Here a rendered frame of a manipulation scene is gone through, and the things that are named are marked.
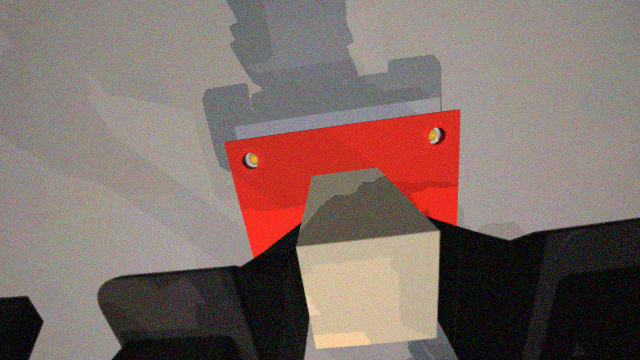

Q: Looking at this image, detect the red plate with beige square handle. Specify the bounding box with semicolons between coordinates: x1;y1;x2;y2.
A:
224;109;460;349

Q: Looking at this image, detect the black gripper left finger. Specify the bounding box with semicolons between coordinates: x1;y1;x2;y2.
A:
97;223;310;360

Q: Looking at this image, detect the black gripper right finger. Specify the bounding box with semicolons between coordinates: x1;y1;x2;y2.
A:
425;216;640;360

